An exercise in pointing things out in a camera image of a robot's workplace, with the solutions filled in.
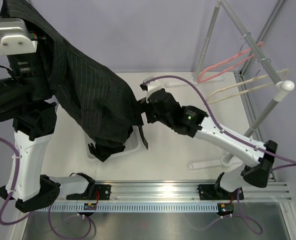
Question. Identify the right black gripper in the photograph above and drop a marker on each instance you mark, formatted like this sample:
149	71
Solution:
142	106

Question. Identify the dark striped shirt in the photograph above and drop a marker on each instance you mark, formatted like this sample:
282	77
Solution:
101	102

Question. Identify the black shirt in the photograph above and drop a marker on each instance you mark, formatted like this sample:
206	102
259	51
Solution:
107	150

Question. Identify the pink hanger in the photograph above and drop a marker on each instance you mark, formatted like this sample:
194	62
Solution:
228	62

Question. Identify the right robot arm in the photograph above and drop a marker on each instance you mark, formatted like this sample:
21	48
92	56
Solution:
257	156

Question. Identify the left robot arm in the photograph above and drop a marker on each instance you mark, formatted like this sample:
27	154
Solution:
24	99

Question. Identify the clear plastic basket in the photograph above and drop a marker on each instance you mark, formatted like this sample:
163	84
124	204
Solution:
132	144

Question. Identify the metal clothes rack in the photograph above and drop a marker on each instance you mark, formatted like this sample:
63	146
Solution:
283	86

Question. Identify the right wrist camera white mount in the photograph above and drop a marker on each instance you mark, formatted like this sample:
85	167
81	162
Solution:
150	86

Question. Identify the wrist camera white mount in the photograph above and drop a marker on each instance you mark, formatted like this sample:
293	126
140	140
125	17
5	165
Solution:
15	38
150	86

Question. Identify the aluminium rail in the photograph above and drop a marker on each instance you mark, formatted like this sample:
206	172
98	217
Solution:
184	191

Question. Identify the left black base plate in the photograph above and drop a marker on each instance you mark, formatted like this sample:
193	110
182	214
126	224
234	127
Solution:
100	191

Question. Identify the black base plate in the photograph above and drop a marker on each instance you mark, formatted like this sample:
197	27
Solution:
100	191
212	192

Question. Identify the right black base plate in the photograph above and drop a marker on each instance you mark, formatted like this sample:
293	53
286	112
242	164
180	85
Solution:
212	192

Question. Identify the white slotted cable duct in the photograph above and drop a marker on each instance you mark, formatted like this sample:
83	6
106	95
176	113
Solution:
105	207

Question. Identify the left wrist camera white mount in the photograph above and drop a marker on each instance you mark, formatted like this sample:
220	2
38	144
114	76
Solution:
15	38

